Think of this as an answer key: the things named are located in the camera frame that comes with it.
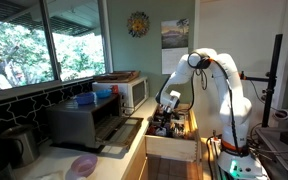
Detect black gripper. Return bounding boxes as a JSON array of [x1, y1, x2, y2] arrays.
[[155, 90, 180, 113]]

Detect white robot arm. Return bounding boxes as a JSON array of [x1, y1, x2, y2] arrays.
[[155, 48, 268, 180]]

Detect open wooden drawer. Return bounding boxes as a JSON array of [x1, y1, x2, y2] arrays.
[[145, 104, 201, 162]]

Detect white microwave oven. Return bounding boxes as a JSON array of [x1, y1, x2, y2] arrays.
[[92, 77, 149, 116]]

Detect red cup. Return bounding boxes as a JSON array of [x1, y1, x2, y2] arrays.
[[111, 85, 119, 94]]

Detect wooden tray on microwave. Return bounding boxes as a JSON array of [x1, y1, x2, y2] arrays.
[[93, 71, 140, 82]]

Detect light blue small bowl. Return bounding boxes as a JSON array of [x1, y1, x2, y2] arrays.
[[95, 89, 112, 99]]

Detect blue plastic bowl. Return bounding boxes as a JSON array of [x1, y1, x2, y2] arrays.
[[75, 92, 94, 105]]

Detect silver toaster oven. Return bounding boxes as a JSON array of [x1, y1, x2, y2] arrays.
[[46, 95, 143, 152]]

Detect steel kettle pot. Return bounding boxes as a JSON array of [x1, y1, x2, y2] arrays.
[[0, 125, 40, 169]]

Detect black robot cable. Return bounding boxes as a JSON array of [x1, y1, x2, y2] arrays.
[[187, 51, 252, 158]]

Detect wall calendar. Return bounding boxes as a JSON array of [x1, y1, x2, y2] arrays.
[[161, 18, 189, 74]]

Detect sun wall decoration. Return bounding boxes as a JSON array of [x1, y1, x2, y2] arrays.
[[127, 11, 150, 38]]

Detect black camera stand pole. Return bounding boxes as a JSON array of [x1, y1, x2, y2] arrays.
[[240, 34, 283, 127]]

